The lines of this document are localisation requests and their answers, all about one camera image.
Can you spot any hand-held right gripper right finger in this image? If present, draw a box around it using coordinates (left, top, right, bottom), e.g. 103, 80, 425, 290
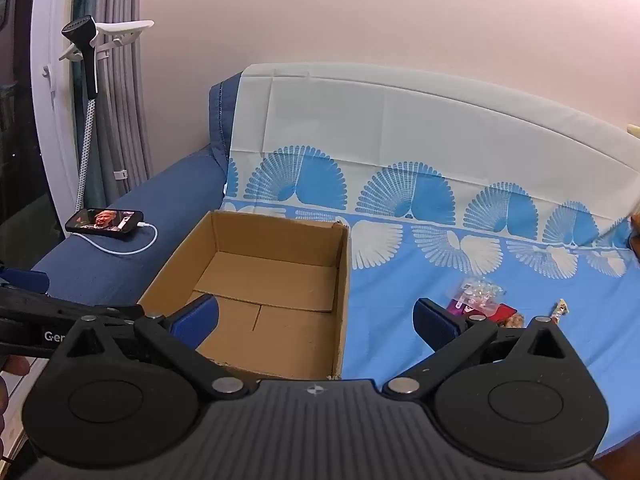
382, 298, 577, 402

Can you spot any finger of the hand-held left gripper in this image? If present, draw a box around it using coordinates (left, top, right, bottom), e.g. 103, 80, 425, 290
0, 286, 146, 330
0, 267, 50, 295

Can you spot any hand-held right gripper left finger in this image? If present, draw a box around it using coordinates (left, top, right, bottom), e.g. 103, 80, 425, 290
59, 294, 257, 403

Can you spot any clear candy bag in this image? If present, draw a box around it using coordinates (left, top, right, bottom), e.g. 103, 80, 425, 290
452, 277, 507, 308

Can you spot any cardboard box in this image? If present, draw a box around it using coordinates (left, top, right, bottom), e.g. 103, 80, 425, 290
137, 210, 351, 381

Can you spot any person's left hand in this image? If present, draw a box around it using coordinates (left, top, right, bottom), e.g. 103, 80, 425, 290
0, 355, 32, 448

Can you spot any flat red snack packet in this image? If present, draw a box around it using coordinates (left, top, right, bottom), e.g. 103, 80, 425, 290
482, 302, 516, 322

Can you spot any black smartphone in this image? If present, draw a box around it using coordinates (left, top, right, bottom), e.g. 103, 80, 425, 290
65, 207, 146, 238

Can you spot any fan printed blue sheet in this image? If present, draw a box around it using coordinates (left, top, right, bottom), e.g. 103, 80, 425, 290
220, 62, 640, 453

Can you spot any black garment steamer head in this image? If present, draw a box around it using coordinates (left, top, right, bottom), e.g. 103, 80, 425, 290
61, 15, 100, 101

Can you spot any smartphone with white cable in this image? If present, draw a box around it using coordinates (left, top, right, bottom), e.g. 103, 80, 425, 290
82, 220, 159, 257

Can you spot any speckled steamer hose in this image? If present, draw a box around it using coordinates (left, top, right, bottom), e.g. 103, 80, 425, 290
74, 97, 97, 211

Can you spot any white door frame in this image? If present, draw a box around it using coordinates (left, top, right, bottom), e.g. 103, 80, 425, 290
30, 0, 83, 221

